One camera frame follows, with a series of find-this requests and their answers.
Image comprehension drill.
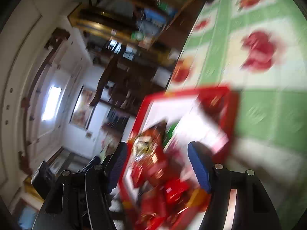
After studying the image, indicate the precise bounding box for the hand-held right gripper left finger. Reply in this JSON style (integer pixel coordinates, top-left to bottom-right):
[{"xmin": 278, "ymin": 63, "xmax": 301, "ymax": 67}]
[{"xmin": 31, "ymin": 141, "xmax": 128, "ymax": 230}]

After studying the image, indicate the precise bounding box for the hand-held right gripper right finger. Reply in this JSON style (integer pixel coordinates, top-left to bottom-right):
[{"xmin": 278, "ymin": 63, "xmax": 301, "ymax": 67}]
[{"xmin": 188, "ymin": 141, "xmax": 282, "ymax": 230}]

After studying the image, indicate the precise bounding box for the red snack packet with picture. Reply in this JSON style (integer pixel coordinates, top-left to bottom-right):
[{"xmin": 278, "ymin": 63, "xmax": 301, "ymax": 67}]
[{"xmin": 131, "ymin": 124, "xmax": 169, "ymax": 188}]

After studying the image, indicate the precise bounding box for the red cardboard box white inside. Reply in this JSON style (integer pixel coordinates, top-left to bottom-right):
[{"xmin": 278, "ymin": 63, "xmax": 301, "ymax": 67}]
[{"xmin": 119, "ymin": 85, "xmax": 240, "ymax": 230}]

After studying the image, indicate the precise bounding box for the yellow snack packet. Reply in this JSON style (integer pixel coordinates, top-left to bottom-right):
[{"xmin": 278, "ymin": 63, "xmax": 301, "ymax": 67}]
[{"xmin": 187, "ymin": 189, "xmax": 210, "ymax": 208}]

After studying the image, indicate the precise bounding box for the green snack packet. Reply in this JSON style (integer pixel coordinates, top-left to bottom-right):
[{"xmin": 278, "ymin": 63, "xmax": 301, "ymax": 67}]
[{"xmin": 165, "ymin": 123, "xmax": 179, "ymax": 148}]

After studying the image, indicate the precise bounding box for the black furniture piece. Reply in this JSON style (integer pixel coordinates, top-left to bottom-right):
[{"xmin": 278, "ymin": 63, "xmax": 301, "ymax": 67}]
[{"xmin": 31, "ymin": 160, "xmax": 57, "ymax": 199}]

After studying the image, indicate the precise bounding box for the green floral printed cloth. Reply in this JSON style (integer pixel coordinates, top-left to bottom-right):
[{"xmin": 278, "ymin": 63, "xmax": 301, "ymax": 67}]
[{"xmin": 165, "ymin": 0, "xmax": 307, "ymax": 230}]

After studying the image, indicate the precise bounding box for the dark wooden shelf cabinet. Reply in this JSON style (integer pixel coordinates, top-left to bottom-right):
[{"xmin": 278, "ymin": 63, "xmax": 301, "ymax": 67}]
[{"xmin": 68, "ymin": 0, "xmax": 184, "ymax": 108}]

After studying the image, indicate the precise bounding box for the bright window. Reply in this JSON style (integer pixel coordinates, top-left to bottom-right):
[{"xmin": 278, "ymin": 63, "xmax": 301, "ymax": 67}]
[{"xmin": 41, "ymin": 86, "xmax": 62, "ymax": 122}]

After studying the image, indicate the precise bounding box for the unframed wall poster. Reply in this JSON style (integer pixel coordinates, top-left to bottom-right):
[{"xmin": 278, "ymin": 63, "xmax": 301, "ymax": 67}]
[{"xmin": 100, "ymin": 123, "xmax": 121, "ymax": 155}]

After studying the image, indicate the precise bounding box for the framed wall picture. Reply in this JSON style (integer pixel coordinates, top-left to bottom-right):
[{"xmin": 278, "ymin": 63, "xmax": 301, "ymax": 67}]
[{"xmin": 69, "ymin": 86, "xmax": 96, "ymax": 130}]

